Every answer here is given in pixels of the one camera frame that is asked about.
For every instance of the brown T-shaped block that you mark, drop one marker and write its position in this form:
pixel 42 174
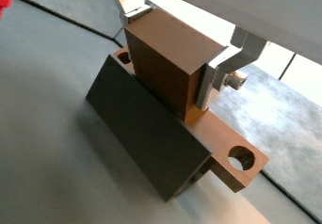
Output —
pixel 168 53

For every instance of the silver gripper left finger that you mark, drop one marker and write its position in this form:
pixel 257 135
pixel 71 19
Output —
pixel 132 10

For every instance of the black angle bracket fixture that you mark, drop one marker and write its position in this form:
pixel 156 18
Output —
pixel 169 154

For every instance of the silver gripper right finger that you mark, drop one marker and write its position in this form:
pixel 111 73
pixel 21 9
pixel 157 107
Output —
pixel 222 69

